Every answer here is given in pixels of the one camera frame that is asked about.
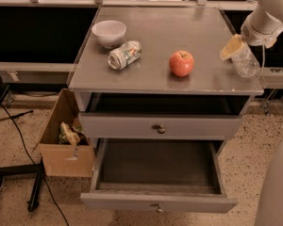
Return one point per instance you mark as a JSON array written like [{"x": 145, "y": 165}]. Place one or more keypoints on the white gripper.
[{"x": 257, "y": 35}]

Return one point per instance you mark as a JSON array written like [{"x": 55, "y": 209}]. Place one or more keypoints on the clear plastic water bottle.
[{"x": 245, "y": 62}]

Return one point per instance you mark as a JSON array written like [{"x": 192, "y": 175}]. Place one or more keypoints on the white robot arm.
[{"x": 270, "y": 205}]

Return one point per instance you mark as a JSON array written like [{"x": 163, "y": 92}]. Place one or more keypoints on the grey drawer cabinet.
[{"x": 147, "y": 86}]

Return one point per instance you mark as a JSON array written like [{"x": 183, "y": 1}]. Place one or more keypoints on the grey top drawer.
[{"x": 96, "y": 125}]

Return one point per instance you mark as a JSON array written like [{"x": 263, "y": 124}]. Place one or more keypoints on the open grey middle drawer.
[{"x": 158, "y": 175}]

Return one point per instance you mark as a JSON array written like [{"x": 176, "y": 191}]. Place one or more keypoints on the red apple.
[{"x": 181, "y": 63}]

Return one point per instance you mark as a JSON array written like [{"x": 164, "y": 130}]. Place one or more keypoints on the crushed aluminium can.
[{"x": 124, "y": 55}]

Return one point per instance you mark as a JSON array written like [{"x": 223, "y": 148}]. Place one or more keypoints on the white ceramic bowl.
[{"x": 109, "y": 33}]

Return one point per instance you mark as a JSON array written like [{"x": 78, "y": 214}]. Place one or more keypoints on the snack bags in box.
[{"x": 71, "y": 135}]

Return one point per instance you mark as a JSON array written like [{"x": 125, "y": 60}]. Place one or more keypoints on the cardboard box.
[{"x": 64, "y": 159}]

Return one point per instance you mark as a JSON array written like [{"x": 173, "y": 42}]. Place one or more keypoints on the black floor stand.
[{"x": 36, "y": 169}]

